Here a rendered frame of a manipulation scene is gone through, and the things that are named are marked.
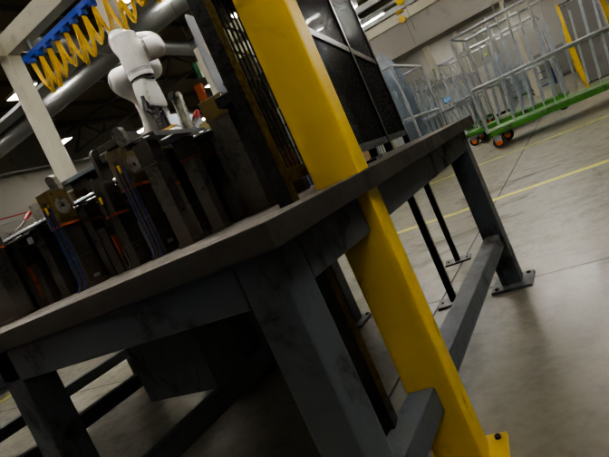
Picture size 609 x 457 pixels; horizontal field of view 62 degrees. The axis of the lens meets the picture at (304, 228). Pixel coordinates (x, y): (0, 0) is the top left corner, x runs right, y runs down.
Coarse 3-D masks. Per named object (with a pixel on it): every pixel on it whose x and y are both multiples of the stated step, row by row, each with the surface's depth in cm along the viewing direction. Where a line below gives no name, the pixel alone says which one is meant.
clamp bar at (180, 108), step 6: (168, 96) 182; (174, 96) 181; (180, 96) 184; (174, 102) 184; (180, 102) 183; (180, 108) 184; (186, 108) 184; (180, 114) 184; (186, 114) 183; (180, 120) 184; (186, 120) 184; (186, 126) 184; (192, 132) 182
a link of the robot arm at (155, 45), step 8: (144, 32) 175; (152, 32) 172; (144, 40) 166; (152, 40) 166; (160, 40) 168; (112, 48) 181; (152, 48) 167; (160, 48) 168; (152, 56) 168; (160, 56) 171
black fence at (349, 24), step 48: (192, 0) 89; (336, 0) 228; (240, 48) 100; (336, 48) 187; (240, 96) 91; (384, 96) 250; (384, 144) 209; (288, 192) 92; (432, 192) 270; (432, 240) 213; (336, 288) 95; (384, 432) 97
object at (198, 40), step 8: (192, 16) 157; (192, 24) 155; (192, 32) 153; (200, 40) 156; (200, 48) 154; (208, 56) 157; (208, 64) 155; (208, 72) 154; (216, 72) 158; (216, 80) 156; (216, 88) 154; (224, 88) 159
